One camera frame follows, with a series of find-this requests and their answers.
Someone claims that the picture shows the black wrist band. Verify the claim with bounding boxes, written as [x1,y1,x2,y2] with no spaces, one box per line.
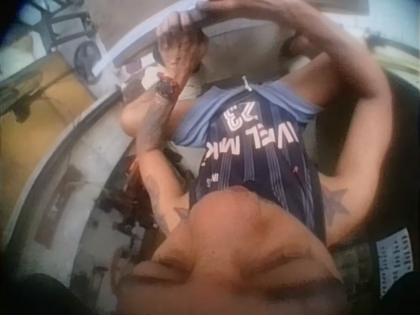
[156,73,180,99]

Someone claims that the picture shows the yellow board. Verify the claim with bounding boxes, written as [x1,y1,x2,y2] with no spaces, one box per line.
[0,54,98,140]

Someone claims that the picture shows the white printed sheet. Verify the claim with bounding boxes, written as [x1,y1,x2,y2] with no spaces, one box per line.
[373,228,413,283]

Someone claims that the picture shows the black wheeled cart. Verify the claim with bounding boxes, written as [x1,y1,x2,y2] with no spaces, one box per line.
[31,0,102,81]

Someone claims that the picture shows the heap of dark scrap parts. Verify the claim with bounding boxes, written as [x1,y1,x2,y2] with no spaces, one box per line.
[98,146,194,239]

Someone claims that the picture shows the white curved frame profile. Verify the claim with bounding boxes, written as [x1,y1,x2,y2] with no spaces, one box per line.
[9,88,142,253]

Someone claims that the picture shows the long white plastic strip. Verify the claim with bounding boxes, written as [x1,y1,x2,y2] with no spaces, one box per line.
[93,0,206,76]

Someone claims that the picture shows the person's left hand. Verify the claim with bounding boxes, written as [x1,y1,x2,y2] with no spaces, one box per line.
[155,10,211,83]

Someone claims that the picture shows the person's legs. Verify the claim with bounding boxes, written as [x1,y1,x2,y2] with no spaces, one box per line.
[182,22,332,102]

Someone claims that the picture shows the person's right hand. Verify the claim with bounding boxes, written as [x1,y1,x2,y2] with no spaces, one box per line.
[198,0,265,21]

